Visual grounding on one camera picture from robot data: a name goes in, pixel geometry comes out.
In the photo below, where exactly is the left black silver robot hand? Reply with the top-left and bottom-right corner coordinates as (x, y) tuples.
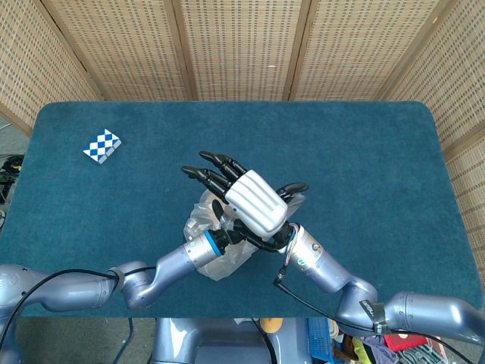
(211, 182), (310, 247)

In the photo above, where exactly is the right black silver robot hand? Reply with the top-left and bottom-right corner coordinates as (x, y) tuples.
(180, 150), (289, 253)

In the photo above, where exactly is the clear plastic bag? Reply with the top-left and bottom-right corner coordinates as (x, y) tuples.
(183, 189), (306, 282)

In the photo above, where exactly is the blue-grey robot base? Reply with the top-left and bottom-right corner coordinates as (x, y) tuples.
(150, 317), (315, 364)

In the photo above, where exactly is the yellow-orange round object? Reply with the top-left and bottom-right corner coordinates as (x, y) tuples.
(258, 317), (284, 334)

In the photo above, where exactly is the blue plastic crate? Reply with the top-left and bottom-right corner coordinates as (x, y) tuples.
(306, 317), (335, 363)

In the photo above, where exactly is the blue white checkered block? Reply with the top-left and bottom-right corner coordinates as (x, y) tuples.
(82, 128), (122, 165)

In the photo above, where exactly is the woven rattan folding screen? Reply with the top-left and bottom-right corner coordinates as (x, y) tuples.
(0, 0), (485, 262)

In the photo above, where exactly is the yellow-green cloth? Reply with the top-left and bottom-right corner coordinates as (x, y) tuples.
(351, 336), (374, 364)

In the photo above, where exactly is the purple cloth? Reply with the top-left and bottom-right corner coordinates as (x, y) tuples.
(363, 335), (401, 364)

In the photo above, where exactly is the red booklet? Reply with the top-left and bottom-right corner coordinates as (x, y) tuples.
(384, 333), (433, 353)

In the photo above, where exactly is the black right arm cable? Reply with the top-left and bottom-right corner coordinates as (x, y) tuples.
(273, 263), (467, 364)

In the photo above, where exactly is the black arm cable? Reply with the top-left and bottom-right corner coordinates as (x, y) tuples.
(0, 265), (157, 348)
(273, 263), (467, 364)

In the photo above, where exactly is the black cable on base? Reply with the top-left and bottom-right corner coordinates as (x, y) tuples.
(249, 317), (276, 364)

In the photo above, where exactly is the grey cable strap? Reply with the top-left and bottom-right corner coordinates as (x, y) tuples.
(107, 267), (127, 292)

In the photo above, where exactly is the blue floor cable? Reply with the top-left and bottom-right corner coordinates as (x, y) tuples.
(120, 317), (134, 356)

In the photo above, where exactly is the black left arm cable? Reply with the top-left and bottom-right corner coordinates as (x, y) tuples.
(0, 265), (157, 348)

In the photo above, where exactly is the black cable strap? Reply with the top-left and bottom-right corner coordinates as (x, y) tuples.
(358, 299), (387, 335)

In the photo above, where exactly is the bundle of floor cables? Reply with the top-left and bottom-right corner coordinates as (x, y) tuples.
(0, 153), (24, 204)

